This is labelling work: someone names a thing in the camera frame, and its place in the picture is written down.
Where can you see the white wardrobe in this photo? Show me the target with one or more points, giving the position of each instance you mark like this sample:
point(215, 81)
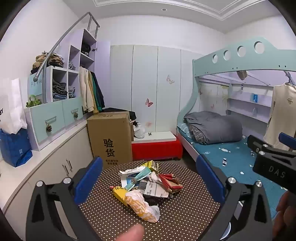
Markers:
point(143, 76)

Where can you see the pinecone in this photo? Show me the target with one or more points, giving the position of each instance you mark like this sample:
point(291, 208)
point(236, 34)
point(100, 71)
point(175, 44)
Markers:
point(76, 115)
point(49, 128)

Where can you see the teal bunk bed frame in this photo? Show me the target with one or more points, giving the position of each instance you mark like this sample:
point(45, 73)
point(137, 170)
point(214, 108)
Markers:
point(203, 64)

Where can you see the green plant ornament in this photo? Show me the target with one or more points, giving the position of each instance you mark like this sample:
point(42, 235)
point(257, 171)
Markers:
point(33, 102)

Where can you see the blue shopping bag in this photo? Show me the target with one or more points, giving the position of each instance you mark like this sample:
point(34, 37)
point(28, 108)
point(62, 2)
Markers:
point(15, 148)

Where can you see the black cloth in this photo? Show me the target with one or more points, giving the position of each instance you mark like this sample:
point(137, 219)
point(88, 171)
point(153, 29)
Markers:
point(120, 110)

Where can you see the teal checked pillow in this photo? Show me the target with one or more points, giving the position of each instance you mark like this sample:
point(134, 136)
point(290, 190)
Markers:
point(182, 129)

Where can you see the small teal drawer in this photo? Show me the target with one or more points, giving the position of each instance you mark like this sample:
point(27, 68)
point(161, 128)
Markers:
point(71, 110)

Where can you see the dark folded clothes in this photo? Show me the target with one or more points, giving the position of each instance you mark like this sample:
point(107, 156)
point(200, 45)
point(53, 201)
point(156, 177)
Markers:
point(86, 49)

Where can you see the person's right hand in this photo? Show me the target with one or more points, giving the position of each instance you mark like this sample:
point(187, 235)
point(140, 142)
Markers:
point(289, 208)

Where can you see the brown cardboard box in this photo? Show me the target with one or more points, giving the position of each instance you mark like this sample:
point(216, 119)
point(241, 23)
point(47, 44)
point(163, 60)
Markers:
point(108, 136)

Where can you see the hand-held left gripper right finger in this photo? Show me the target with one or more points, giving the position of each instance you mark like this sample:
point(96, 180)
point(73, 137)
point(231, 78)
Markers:
point(209, 180)

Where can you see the red storage bench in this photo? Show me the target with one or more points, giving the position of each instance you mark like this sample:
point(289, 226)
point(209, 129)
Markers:
point(155, 148)

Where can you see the crumpled white tissue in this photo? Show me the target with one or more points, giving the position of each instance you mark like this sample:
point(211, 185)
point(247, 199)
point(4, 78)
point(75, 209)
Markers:
point(154, 178)

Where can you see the lilac stair storage cabinet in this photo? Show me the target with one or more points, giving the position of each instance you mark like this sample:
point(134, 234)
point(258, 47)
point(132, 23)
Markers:
point(74, 58)

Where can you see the hanging coats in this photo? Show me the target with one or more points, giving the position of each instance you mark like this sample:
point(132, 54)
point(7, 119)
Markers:
point(86, 90)

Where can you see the clothes hanger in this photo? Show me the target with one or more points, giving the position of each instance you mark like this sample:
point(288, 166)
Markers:
point(289, 77)

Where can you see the small blue box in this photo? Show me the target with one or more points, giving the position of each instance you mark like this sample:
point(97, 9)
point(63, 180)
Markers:
point(255, 97)

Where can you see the black wrapper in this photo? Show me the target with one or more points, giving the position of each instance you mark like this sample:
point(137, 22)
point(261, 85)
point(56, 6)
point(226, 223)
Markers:
point(150, 200)

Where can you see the outline butterfly sticker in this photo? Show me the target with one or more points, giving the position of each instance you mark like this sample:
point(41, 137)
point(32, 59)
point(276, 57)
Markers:
point(170, 79)

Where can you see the brown hanging pouch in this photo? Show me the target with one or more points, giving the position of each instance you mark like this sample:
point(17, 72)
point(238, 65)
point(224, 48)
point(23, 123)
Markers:
point(242, 75)

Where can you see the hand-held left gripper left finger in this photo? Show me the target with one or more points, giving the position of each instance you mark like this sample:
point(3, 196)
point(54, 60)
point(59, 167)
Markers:
point(89, 180)

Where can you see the yellow green small carton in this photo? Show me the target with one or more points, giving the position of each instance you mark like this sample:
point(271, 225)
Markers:
point(151, 165)

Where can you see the hanging cream shirt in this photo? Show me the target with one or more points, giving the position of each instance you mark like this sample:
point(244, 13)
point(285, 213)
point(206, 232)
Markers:
point(282, 111)

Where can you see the lilac wall shelf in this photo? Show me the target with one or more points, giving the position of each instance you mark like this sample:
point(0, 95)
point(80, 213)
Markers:
point(242, 109)

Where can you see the hanging green garment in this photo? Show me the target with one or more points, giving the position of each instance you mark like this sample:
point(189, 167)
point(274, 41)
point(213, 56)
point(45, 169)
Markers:
point(96, 97)

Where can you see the grey metal handrail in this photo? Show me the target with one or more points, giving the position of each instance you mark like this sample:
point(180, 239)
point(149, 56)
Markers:
point(59, 40)

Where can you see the large teal drawer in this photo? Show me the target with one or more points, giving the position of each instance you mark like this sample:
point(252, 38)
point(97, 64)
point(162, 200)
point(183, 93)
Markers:
point(44, 115)

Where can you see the white low cabinet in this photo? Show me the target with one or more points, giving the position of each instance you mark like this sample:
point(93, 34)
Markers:
point(46, 162)

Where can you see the pile of olive clothes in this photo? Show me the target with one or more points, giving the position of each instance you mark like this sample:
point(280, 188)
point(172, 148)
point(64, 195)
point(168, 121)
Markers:
point(49, 60)

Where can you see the pink butterfly sticker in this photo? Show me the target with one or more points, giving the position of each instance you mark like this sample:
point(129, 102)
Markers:
point(149, 102)

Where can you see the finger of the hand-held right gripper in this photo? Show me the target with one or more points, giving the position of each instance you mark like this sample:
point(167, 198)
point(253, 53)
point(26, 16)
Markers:
point(260, 144)
point(288, 141)

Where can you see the folded grey clothes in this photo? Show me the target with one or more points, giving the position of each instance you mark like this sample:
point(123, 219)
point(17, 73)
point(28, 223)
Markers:
point(59, 90)

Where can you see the printed paper leaflet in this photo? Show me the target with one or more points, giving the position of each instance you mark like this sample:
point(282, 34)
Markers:
point(152, 188)

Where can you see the grey duvet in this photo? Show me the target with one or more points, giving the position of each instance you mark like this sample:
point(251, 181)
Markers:
point(215, 127)

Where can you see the white plastic bag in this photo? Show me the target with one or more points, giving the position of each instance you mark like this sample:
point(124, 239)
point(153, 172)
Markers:
point(138, 131)

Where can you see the yellow snack packet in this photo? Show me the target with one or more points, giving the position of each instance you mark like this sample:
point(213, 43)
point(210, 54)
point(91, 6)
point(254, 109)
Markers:
point(118, 195)

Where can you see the white shopping bag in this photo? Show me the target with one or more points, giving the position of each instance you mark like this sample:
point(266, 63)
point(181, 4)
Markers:
point(11, 106)

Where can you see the hanging dark navy garment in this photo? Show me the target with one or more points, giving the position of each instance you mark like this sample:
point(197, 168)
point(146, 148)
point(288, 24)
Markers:
point(100, 90)

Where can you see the person's left hand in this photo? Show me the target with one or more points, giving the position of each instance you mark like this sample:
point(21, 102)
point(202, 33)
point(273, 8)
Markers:
point(131, 234)

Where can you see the yellowish plastic bag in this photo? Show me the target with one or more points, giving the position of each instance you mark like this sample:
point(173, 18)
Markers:
point(141, 206)

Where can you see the red paper packet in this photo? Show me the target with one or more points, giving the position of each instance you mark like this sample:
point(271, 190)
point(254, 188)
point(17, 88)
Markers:
point(168, 182)

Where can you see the blue bed sheet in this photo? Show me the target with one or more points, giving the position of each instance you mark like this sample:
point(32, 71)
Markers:
point(222, 150)

